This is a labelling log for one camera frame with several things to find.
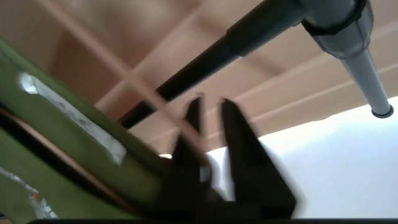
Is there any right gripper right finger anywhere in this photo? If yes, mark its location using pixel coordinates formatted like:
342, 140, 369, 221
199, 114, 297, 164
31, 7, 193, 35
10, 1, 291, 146
219, 98, 297, 220

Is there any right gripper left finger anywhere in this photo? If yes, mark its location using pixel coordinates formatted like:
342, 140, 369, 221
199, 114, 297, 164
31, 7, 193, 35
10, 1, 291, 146
161, 95, 215, 220

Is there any pink clothes hanger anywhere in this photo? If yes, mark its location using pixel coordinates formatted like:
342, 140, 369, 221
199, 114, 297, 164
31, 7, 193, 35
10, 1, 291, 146
0, 0, 213, 215

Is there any green garment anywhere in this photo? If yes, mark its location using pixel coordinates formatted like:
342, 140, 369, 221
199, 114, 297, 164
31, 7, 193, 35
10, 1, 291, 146
0, 37, 177, 224

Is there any black clothes rack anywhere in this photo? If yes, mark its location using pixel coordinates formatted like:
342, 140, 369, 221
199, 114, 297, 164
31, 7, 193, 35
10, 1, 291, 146
117, 0, 395, 130

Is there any beige curtain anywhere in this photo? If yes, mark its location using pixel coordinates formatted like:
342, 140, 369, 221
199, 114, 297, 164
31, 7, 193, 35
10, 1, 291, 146
0, 0, 398, 159

